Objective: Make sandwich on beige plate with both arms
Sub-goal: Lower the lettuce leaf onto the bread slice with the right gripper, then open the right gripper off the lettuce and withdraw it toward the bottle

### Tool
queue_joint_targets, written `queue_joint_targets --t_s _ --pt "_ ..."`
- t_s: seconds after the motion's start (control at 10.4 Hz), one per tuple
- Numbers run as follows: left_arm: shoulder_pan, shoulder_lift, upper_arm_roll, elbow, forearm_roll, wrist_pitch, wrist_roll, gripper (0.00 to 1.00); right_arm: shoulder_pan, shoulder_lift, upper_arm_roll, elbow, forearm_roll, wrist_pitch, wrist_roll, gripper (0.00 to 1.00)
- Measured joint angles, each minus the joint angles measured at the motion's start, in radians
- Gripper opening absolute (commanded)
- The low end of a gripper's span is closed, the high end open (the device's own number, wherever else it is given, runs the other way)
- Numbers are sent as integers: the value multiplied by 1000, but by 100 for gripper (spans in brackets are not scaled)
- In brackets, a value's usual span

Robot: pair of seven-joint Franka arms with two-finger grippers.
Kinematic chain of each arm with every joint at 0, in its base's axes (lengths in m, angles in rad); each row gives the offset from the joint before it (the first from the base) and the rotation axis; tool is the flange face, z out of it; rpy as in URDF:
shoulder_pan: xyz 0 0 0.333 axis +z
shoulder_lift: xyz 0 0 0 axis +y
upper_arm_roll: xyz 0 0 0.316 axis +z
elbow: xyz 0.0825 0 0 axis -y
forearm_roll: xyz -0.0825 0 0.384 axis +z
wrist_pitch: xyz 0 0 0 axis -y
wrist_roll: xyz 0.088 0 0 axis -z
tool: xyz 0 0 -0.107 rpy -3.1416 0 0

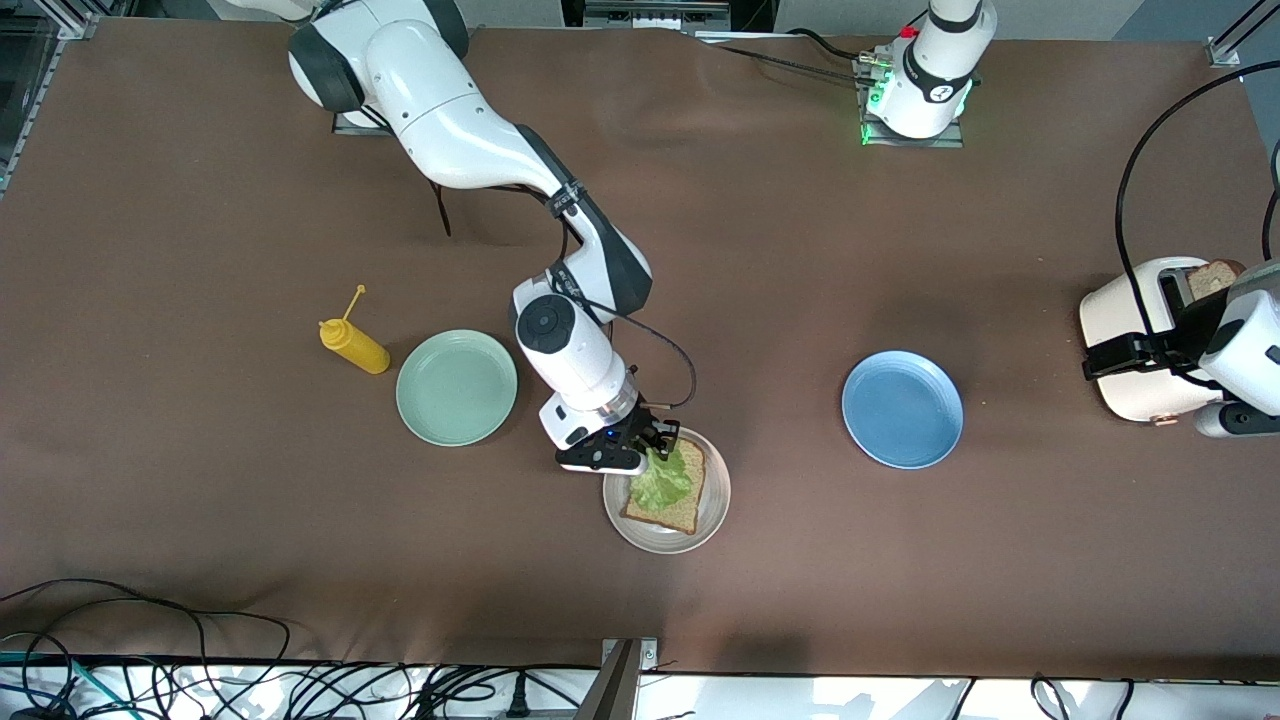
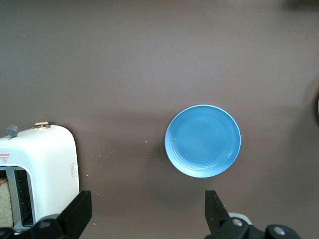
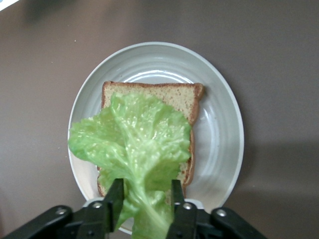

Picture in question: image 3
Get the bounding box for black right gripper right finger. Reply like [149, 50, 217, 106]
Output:
[165, 179, 269, 239]

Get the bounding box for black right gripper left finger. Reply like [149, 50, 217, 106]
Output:
[2, 178, 125, 239]

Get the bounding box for green lettuce leaf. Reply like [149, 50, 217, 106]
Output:
[68, 91, 192, 239]

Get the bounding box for brown bread slice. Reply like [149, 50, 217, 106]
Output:
[96, 81, 205, 197]

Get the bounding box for beige plate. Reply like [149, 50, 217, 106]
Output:
[67, 41, 245, 236]

